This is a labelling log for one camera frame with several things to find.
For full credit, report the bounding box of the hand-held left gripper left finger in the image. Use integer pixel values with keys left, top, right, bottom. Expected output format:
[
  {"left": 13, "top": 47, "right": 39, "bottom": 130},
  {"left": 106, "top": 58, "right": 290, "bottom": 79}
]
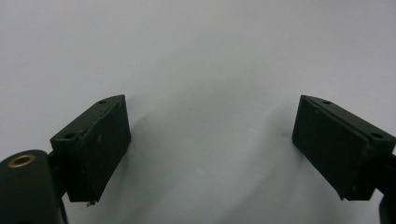
[{"left": 49, "top": 94, "right": 132, "bottom": 207}]

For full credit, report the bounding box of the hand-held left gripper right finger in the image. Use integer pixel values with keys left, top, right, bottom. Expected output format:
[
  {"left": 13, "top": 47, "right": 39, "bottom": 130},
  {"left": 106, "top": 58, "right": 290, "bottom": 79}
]
[{"left": 291, "top": 94, "right": 396, "bottom": 202}]

